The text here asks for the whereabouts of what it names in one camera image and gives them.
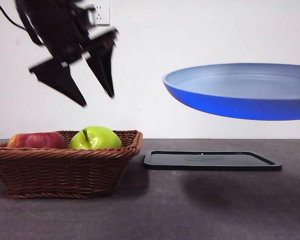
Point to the white wall socket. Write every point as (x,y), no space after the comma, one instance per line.
(103,15)

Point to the black flat rectangular tray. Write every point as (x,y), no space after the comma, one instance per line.
(210,165)

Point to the red apple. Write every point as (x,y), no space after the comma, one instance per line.
(40,141)

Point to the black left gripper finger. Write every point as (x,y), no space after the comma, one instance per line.
(60,77)
(103,67)

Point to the blue round plate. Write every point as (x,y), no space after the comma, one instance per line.
(240,105)

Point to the green apple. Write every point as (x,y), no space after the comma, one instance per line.
(100,140)

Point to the brown woven wicker basket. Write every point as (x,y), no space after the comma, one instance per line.
(65,170)

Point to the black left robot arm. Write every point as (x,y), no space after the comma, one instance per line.
(55,30)

